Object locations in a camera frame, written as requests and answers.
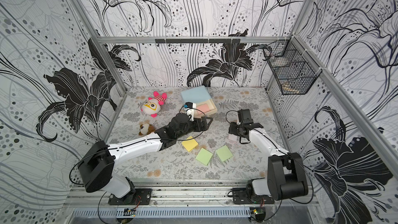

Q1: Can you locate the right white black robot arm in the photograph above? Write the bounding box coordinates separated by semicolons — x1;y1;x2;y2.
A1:
229;109;308;201

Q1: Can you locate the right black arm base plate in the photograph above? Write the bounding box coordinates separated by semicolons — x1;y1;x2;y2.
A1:
227;188;275;205

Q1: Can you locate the blue wooden drawer box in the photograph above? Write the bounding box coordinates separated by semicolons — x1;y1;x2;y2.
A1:
181;86;218;118

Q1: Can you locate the right green sticky note pad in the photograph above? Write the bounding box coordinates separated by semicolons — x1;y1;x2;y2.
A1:
216;145;233;162

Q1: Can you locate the white slotted cable duct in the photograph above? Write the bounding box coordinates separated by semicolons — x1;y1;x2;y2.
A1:
115;206;251;219

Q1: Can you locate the yellow sticky note pad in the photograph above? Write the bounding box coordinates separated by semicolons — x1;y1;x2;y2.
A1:
181;136;199;152

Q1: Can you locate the pink white owl plush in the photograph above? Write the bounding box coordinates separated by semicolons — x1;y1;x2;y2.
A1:
141;91;167;118

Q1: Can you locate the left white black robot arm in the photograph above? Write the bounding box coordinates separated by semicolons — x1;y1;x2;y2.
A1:
77;113;213;199

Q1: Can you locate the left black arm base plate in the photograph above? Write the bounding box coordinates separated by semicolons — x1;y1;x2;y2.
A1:
108;188;152;206

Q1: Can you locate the left green sticky note pad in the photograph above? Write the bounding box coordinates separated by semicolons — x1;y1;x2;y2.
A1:
195;148;213;166

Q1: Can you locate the small brown dog plush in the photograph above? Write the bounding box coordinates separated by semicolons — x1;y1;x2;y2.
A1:
139;123;155;136

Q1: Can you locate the green sticky note pad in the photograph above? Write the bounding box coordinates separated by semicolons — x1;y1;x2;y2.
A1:
216;145;233;162
195;148;213;166

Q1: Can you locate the pale pink sticky note pad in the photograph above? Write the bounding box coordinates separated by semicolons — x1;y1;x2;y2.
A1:
228;134;239;142

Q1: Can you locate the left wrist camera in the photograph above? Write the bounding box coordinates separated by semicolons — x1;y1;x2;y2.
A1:
184;102;196;121

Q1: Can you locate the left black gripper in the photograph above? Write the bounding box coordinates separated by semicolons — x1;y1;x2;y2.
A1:
175;116;212;138

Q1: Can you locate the black wire basket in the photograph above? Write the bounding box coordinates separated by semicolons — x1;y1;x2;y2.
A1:
262;38;318;95

